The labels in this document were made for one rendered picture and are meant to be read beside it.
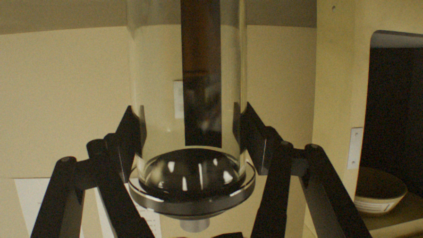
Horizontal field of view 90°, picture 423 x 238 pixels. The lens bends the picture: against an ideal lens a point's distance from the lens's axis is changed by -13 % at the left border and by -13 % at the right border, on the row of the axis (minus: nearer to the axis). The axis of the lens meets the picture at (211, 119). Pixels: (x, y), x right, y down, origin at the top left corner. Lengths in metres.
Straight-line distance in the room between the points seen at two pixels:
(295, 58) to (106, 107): 0.62
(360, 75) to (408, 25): 0.13
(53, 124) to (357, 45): 0.82
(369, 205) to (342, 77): 0.27
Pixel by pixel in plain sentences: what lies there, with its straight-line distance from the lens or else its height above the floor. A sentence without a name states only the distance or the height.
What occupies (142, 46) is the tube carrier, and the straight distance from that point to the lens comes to 0.16.
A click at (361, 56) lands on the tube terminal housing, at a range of 0.42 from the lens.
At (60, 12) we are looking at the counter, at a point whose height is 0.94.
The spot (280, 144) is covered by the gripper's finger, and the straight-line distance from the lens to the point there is 0.16.
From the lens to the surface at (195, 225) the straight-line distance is 0.22.
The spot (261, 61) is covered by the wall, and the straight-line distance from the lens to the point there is 0.80.
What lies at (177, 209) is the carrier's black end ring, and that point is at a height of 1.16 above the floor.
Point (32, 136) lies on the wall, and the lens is 0.92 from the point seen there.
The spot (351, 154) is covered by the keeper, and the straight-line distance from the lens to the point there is 0.44.
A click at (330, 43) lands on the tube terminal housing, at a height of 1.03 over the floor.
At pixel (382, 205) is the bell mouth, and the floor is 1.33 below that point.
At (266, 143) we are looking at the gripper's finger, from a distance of 0.16.
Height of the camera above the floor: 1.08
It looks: 11 degrees up
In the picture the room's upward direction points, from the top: 179 degrees clockwise
